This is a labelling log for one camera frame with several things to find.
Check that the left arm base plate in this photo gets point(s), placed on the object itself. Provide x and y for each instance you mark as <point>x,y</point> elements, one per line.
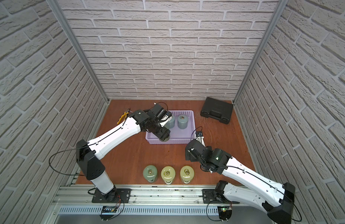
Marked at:
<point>120,194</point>

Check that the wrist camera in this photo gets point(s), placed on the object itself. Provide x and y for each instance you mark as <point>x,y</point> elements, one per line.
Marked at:
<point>199,137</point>
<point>159,114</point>

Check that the black plastic tool case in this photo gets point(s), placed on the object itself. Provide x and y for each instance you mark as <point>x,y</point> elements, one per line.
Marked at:
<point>217,109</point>

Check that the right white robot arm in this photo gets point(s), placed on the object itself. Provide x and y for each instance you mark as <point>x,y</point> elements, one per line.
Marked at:
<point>273,198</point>

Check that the right controller board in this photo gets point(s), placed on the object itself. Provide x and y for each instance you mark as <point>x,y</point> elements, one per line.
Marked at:
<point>225,213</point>

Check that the dark green canister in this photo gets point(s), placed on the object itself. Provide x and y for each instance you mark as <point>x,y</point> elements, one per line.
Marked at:
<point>166,139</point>

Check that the right aluminium corner post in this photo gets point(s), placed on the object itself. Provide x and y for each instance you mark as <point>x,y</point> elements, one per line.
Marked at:
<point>266,36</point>

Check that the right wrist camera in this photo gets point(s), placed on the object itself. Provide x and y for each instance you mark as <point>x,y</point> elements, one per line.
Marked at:
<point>199,137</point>

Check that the left controller board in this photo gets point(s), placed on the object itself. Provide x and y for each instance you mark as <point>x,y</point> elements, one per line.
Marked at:
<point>108,212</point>

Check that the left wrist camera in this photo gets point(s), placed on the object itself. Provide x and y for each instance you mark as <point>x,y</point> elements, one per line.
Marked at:
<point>159,114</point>

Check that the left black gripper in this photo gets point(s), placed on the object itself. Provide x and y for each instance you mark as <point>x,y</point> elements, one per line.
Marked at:
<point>162,132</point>

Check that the aluminium corner post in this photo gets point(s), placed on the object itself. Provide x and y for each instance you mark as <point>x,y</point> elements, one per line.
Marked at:
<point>58,12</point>
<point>266,36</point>

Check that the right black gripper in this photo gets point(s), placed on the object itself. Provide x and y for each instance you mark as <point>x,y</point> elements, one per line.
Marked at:
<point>191,159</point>

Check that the controller board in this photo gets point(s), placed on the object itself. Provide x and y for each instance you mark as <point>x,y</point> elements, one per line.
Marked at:
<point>108,212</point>
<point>225,213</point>

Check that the blue-grey canister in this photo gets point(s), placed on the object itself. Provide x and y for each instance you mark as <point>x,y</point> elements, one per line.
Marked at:
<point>182,121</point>
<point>170,123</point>

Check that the lavender plastic basket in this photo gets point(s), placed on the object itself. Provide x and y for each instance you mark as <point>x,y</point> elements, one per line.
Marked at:
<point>177,135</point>

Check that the yellow black pliers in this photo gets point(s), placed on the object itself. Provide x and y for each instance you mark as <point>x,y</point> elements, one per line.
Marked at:
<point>124,116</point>

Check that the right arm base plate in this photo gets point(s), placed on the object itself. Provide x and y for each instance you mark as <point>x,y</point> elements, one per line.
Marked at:
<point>210,196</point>

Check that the left aluminium corner post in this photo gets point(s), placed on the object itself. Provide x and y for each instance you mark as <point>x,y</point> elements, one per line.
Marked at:
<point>58,12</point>

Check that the yellow-green canister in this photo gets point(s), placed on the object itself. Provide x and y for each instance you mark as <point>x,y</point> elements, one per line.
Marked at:
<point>168,174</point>
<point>187,174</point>

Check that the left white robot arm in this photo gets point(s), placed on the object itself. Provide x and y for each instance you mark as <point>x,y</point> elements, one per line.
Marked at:
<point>89,153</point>

